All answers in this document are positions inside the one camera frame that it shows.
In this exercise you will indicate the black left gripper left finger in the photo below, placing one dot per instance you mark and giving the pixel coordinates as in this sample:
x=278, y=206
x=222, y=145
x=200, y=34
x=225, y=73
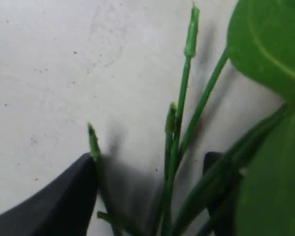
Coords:
x=62, y=208

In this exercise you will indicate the red artificial anthurium flower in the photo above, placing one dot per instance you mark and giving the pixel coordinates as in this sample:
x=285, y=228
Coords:
x=254, y=180

